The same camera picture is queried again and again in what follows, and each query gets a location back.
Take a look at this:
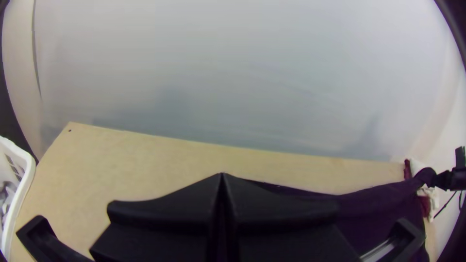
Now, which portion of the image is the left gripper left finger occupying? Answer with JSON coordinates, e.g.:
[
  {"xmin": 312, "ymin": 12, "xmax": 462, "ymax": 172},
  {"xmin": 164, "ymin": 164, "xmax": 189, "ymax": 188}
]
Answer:
[{"xmin": 88, "ymin": 173, "xmax": 224, "ymax": 262}]

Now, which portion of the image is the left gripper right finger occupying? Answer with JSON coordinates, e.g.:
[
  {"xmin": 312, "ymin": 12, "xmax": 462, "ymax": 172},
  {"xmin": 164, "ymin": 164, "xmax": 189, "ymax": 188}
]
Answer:
[{"xmin": 222, "ymin": 173, "xmax": 362, "ymax": 262}]

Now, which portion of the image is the heap of clothes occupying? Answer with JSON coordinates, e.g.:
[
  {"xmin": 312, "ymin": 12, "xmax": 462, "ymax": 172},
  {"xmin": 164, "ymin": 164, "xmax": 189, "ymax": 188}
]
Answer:
[{"xmin": 0, "ymin": 152, "xmax": 23, "ymax": 233}]

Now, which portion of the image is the black t-shirt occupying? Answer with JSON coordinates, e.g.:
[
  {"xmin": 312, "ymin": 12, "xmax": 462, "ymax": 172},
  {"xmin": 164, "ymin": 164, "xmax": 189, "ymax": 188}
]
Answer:
[{"xmin": 251, "ymin": 167, "xmax": 439, "ymax": 262}]

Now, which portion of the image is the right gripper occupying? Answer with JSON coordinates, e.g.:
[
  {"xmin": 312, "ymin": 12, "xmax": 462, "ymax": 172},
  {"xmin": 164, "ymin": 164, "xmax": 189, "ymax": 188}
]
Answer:
[{"xmin": 432, "ymin": 145, "xmax": 466, "ymax": 193}]

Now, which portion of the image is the pile of folded clothes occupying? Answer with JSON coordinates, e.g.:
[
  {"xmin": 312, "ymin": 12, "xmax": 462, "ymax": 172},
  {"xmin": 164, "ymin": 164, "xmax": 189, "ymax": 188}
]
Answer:
[{"xmin": 403, "ymin": 158, "xmax": 440, "ymax": 223}]

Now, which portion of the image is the black cable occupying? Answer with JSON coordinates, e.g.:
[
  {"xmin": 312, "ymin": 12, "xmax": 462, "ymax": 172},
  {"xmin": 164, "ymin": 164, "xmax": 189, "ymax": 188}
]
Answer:
[{"xmin": 432, "ymin": 190, "xmax": 464, "ymax": 220}]

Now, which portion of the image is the white laundry basket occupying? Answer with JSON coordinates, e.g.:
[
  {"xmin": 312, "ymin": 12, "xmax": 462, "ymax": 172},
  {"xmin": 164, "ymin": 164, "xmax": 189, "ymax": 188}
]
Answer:
[{"xmin": 0, "ymin": 135, "xmax": 37, "ymax": 257}]

